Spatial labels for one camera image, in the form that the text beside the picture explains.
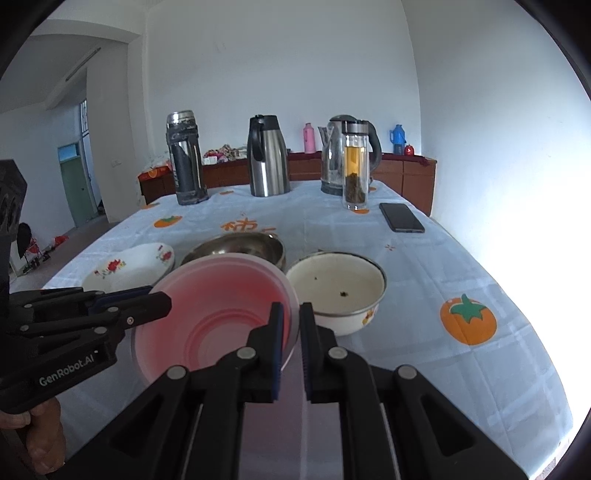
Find blue thermos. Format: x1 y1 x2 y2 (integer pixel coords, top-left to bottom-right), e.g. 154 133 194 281
389 124 407 157

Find floral cloth pile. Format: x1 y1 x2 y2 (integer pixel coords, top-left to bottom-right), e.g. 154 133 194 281
203 144 248 164

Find wooden sideboard cabinet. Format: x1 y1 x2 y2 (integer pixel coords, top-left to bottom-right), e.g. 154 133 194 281
139 152 437 218

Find large black thermos flask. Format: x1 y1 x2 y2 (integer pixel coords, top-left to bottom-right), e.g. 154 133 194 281
166 110 209 206

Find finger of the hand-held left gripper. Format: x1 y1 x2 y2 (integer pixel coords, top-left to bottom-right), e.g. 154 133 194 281
7 285 154 324
14 292 172 352

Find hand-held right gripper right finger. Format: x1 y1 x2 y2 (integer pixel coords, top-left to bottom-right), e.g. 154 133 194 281
299 302 529 480

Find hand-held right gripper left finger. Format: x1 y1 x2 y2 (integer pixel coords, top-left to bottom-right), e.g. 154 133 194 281
60 302 284 480

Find fluorescent tube light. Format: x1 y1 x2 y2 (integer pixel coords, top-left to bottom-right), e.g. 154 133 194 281
65 46 102 83

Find stainless steel bowl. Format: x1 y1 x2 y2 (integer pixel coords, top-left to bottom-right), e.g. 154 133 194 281
180 232 287 271

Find white persimmon print tablecloth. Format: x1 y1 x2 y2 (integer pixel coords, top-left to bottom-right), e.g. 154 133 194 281
41 179 578 480

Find glass tea bottle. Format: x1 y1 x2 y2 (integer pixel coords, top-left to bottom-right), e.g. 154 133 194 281
342 121 373 210

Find steel carafe black handle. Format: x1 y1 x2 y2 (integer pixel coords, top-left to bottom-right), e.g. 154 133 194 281
246 114 292 198

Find white plate red flowers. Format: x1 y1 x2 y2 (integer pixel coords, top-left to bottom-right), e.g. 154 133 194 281
82 243 176 294

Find pink plastic bowl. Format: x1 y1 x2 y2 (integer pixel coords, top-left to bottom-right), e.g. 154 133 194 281
131 257 301 387

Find white enamel bowl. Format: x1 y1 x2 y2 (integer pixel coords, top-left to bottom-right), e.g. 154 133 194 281
285 251 387 337

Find person's left hand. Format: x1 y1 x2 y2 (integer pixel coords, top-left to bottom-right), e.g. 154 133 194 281
0 397 66 474

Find green door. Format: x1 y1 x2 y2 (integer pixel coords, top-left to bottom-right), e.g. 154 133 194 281
58 143 100 227

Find black smartphone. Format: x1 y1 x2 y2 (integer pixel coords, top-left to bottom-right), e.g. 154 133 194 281
379 202 426 234

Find stainless steel electric kettle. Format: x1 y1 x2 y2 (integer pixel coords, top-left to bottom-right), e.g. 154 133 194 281
320 114 383 197

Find black seat red frame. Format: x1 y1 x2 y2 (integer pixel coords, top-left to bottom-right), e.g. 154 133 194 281
17 222 43 269

